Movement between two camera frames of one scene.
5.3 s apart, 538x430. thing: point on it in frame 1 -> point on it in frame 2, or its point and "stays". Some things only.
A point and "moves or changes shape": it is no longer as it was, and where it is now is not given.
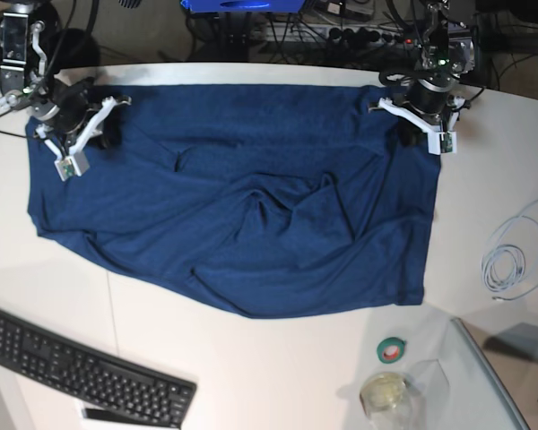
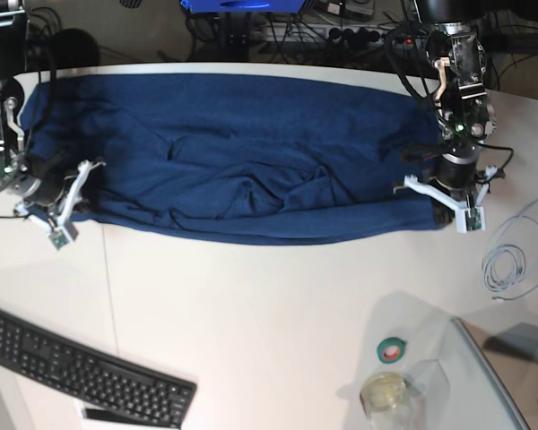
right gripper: [428, 95] -> [457, 173]
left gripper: [72, 102] -> [48, 188]
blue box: [238, 6] stays
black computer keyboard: [110, 383] stays
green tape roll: [390, 349] stays
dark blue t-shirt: [262, 201] moves or changes shape
